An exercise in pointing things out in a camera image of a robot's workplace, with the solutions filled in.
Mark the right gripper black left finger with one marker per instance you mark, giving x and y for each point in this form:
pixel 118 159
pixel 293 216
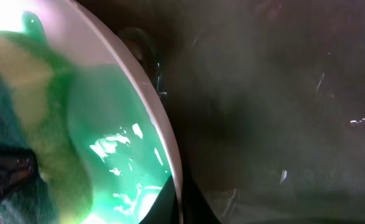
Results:
pixel 17 168

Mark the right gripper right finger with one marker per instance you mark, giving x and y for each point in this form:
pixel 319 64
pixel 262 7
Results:
pixel 165 207

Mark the green yellow sponge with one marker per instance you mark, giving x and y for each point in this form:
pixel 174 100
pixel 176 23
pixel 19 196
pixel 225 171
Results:
pixel 34 87

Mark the white plate stained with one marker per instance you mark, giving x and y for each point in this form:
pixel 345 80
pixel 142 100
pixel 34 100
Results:
pixel 115 119

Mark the large dark green tray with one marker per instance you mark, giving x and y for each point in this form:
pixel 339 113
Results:
pixel 266 100

